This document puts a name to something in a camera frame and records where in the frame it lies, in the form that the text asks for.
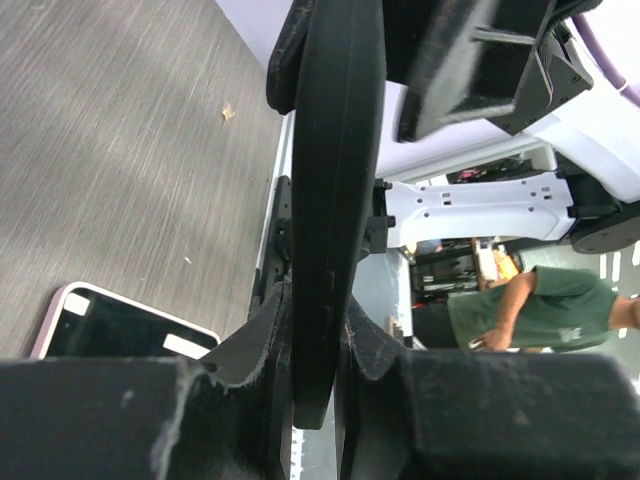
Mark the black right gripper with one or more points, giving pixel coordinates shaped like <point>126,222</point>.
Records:
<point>507,62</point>

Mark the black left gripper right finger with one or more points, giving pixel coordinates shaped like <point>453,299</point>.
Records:
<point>411,414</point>

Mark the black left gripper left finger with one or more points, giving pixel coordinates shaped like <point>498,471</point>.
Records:
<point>113,389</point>

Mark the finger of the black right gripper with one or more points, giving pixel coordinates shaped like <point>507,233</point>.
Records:
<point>285,61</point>

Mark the pink phone case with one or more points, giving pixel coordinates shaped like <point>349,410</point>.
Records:
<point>47,320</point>

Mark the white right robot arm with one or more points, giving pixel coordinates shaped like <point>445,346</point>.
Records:
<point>571,177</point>

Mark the person in green shirt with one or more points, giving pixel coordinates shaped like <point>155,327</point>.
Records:
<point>561,309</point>

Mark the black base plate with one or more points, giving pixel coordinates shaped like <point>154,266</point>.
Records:
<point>274,264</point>

